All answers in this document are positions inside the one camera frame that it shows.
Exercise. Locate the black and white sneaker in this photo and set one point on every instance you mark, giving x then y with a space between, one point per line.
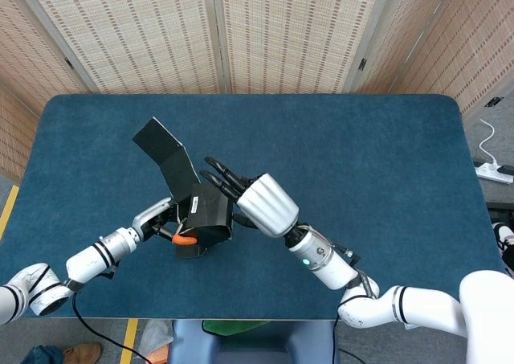
505 239

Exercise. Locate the white power strip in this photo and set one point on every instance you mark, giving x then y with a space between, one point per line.
496 174

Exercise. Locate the blue felt table cover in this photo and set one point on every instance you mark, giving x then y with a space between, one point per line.
361 159

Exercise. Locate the woven bamboo screen panel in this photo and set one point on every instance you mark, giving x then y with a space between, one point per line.
401 58
132 30
289 30
482 38
14 131
24 38

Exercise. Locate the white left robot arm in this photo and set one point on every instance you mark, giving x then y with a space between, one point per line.
88 259

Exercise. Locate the yellow floor tape strip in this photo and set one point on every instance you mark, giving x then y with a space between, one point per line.
129 340
9 211

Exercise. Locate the brown leather shoe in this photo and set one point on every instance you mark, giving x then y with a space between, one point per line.
84 352

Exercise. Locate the grey crumpled cloth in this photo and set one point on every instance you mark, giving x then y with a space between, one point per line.
158 334

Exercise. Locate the black screen hinge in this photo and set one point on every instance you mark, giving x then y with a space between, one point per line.
362 64
69 63
494 101

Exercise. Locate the orange rubber finger cot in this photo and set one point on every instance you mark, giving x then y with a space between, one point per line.
184 240

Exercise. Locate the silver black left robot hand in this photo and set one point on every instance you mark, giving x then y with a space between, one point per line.
150 213

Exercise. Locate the black cardboard folding box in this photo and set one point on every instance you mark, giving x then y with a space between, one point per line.
213 215

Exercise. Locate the black furniture base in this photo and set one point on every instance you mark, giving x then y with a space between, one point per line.
502 211

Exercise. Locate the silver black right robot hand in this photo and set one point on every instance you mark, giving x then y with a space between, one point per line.
267 203

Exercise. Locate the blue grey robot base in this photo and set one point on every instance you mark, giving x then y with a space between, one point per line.
249 348

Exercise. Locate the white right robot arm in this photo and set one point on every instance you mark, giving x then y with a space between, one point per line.
421 303

